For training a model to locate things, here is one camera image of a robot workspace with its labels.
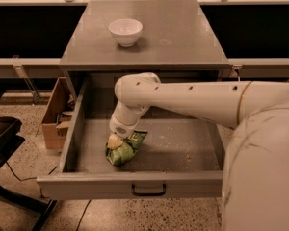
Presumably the black drawer handle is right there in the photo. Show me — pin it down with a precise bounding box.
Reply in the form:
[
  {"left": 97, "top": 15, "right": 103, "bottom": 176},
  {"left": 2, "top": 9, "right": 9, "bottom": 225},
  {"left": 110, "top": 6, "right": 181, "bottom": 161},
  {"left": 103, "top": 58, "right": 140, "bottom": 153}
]
[{"left": 131, "top": 184, "right": 167, "bottom": 197}]

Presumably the brown cardboard box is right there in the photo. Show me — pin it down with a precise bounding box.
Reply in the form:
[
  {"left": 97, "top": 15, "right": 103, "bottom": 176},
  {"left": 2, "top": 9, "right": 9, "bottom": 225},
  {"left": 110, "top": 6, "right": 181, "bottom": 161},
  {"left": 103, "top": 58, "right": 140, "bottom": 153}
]
[{"left": 41, "top": 77, "right": 74, "bottom": 149}]

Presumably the white ceramic bowl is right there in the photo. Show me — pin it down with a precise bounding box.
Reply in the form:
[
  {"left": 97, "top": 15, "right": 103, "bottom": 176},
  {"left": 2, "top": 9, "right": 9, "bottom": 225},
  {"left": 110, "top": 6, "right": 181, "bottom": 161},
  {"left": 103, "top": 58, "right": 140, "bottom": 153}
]
[{"left": 108, "top": 18, "right": 143, "bottom": 47}]

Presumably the grey open top drawer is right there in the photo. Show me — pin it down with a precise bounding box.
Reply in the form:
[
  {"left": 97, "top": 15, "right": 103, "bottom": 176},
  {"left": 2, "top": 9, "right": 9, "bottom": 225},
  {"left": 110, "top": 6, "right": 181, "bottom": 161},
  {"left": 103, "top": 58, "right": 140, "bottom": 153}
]
[{"left": 38, "top": 73, "right": 229, "bottom": 200}]

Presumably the green jalapeno chip bag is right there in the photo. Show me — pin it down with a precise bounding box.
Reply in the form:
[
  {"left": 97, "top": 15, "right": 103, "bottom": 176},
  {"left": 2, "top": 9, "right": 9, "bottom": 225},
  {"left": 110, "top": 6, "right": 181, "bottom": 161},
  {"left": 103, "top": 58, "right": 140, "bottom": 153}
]
[{"left": 105, "top": 130, "right": 147, "bottom": 167}]

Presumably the black cable on left floor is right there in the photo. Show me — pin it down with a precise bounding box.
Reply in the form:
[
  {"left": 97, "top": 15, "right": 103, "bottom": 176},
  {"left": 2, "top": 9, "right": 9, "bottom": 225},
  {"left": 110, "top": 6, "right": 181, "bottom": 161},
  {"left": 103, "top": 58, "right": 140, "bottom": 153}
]
[{"left": 4, "top": 161, "right": 59, "bottom": 183}]

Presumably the black chair frame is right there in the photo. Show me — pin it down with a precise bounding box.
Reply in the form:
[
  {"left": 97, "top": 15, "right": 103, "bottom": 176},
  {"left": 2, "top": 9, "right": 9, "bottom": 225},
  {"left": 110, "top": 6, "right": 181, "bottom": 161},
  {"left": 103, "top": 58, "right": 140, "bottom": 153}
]
[{"left": 0, "top": 92, "right": 59, "bottom": 231}]

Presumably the grey cabinet with counter top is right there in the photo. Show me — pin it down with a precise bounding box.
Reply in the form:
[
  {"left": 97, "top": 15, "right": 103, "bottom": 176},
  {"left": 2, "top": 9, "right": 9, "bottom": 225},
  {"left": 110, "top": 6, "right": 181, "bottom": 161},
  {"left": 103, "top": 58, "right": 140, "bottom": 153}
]
[{"left": 60, "top": 0, "right": 229, "bottom": 95}]

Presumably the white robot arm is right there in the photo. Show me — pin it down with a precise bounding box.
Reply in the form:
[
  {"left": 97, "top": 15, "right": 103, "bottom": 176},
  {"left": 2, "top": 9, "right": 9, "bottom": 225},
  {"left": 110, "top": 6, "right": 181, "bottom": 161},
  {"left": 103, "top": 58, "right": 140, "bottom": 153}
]
[{"left": 110, "top": 73, "right": 289, "bottom": 231}]

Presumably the grey metal railing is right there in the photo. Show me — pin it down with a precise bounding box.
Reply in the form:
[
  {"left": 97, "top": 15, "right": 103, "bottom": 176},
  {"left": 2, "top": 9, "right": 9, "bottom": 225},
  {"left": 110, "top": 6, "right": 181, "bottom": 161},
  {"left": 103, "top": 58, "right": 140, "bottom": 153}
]
[{"left": 0, "top": 0, "right": 289, "bottom": 82}]

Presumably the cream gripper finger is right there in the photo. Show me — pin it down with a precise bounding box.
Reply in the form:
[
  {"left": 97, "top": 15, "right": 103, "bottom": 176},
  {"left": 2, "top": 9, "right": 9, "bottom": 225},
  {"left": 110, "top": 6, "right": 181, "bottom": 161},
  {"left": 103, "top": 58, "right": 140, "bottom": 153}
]
[{"left": 107, "top": 134, "right": 123, "bottom": 150}]

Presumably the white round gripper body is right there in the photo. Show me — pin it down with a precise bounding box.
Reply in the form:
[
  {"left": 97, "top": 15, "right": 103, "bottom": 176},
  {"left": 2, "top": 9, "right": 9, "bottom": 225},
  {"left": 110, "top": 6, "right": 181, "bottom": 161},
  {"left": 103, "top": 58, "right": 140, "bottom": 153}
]
[{"left": 109, "top": 115, "right": 136, "bottom": 139}]

